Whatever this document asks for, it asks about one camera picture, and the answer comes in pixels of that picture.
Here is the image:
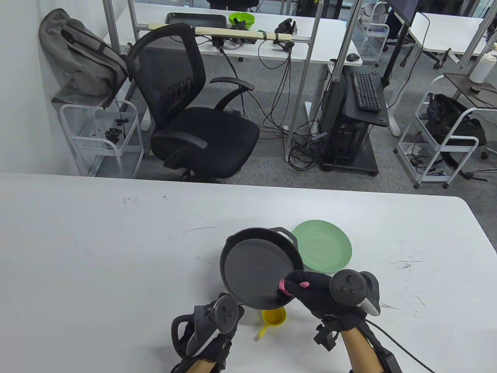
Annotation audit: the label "person's right hand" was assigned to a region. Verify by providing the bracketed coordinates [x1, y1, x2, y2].
[285, 270, 367, 331]

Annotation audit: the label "person's left hand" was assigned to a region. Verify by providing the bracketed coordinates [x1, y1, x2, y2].
[181, 297, 245, 368]

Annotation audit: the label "black cast iron frying pan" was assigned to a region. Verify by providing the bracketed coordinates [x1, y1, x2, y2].
[220, 227, 304, 310]

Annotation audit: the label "person's right forearm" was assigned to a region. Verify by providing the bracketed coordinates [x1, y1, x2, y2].
[340, 322, 383, 373]

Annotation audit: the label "black forearm battery pack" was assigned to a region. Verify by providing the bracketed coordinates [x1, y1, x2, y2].
[373, 338, 404, 373]

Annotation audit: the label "person's left forearm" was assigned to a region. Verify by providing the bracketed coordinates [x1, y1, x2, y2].
[186, 357, 218, 373]

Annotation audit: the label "grey left hand controller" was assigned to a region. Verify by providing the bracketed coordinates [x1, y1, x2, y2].
[171, 295, 239, 357]

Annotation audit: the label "grey hand controller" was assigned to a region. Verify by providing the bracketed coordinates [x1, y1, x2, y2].
[171, 295, 239, 357]
[329, 270, 382, 316]

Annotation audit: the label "grey right hand controller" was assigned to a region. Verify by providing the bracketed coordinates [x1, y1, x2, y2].
[329, 270, 382, 316]

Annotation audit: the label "yellow measuring cup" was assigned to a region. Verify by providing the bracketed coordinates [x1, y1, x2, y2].
[254, 306, 288, 342]

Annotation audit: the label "light green plate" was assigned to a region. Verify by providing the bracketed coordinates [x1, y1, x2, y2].
[291, 220, 353, 273]

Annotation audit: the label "black computer stand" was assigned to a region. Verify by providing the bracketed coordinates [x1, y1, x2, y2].
[320, 58, 390, 178]

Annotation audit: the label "black mesh office chair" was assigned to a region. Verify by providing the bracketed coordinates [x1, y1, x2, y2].
[126, 23, 260, 183]

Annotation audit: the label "black keyboard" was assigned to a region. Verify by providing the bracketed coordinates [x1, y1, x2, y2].
[352, 71, 382, 113]

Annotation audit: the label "white cart with brown top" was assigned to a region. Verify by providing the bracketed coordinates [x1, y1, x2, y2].
[51, 91, 144, 178]

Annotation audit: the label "black bag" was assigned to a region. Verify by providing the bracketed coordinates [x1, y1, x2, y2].
[426, 93, 487, 148]

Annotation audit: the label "long white desk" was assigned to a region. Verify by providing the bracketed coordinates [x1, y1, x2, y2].
[103, 3, 363, 131]

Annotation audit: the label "small white trolley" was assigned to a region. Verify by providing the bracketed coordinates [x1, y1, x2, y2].
[355, 0, 390, 67]

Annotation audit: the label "long wooden bar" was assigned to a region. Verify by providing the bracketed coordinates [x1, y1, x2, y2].
[148, 23, 294, 42]

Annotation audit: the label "white bottle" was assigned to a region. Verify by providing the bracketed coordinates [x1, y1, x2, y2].
[469, 53, 497, 84]

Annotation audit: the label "bright green bowl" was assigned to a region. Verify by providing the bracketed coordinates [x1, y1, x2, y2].
[229, 12, 255, 29]

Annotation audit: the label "white desk with black legs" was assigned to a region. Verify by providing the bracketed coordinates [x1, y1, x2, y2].
[400, 12, 497, 71]

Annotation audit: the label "black tray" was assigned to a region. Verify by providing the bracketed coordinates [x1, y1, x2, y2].
[166, 12, 228, 29]

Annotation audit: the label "large black monitor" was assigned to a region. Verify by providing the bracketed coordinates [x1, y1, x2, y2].
[382, 0, 422, 87]

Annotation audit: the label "grey backpack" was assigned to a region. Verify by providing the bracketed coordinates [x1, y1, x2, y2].
[38, 9, 129, 98]

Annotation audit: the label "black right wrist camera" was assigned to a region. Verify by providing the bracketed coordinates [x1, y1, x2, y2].
[314, 317, 342, 352]

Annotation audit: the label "black cable bundle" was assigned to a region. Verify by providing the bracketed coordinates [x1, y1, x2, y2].
[256, 39, 331, 172]

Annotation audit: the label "white wire cart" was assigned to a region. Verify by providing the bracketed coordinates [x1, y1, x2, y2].
[394, 73, 497, 189]

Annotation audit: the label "black gloves with cables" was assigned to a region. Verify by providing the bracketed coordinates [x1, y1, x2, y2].
[275, 18, 298, 51]

